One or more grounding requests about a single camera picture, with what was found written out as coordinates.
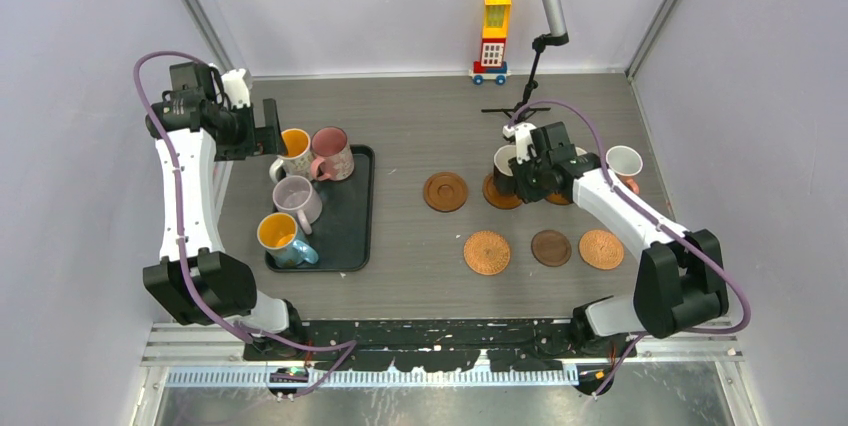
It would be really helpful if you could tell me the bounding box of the brown wooden coaster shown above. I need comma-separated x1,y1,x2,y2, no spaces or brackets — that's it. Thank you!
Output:
482,174,523,210
422,172,469,213
545,193,572,206

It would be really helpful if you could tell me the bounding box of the cream white mug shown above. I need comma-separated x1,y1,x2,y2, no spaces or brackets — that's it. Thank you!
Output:
493,144,516,196

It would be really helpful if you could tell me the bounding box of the black tripod microphone stand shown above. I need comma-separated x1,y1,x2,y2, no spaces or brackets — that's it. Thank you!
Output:
480,33,569,123

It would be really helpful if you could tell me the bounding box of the white mug terracotta handle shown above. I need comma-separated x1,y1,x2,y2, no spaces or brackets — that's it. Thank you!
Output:
605,145,644,195

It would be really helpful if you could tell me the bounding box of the woven rattan coaster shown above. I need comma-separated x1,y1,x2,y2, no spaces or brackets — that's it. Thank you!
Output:
578,229,625,270
463,231,511,276

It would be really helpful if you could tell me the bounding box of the blue mug orange inside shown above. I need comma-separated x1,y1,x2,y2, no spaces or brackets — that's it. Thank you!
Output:
257,212,319,269

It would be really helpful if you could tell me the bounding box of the black plastic tray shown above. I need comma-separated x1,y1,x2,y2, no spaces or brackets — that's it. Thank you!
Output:
264,144,375,273

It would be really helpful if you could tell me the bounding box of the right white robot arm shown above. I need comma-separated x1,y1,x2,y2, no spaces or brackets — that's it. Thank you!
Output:
503,122,729,357

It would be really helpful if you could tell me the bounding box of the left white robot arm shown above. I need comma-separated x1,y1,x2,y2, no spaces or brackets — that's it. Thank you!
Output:
133,53,307,360

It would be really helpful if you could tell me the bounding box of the dark walnut coaster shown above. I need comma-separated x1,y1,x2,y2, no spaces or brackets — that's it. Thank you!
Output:
531,229,572,267

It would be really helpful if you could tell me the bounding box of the white floral mug orange inside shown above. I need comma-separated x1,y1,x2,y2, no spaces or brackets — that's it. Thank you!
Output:
268,128,314,183

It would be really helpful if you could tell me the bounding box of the pink mug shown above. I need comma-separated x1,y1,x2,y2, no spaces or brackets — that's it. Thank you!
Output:
310,127,355,181

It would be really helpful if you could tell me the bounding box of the lilac mug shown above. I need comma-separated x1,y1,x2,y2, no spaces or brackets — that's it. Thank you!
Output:
272,176,323,235

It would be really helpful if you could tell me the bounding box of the toy block tower on wheels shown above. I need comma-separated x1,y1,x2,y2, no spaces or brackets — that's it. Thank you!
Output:
469,0,512,85

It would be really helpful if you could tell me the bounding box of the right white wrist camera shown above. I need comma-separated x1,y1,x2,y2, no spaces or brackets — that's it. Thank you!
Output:
502,122,537,165

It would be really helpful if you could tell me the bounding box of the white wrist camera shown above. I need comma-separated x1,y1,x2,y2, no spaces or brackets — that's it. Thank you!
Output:
221,68,252,109
502,122,537,165

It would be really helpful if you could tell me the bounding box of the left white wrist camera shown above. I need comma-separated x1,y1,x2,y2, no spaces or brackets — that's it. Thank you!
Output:
221,68,252,109

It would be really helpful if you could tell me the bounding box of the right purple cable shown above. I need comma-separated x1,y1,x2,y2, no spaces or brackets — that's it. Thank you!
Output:
506,98,754,399

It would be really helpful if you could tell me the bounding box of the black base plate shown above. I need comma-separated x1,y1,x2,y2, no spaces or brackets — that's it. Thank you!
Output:
243,319,635,373

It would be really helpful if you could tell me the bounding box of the aluminium front rail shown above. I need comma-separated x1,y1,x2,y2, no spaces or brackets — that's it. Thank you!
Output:
141,324,744,388

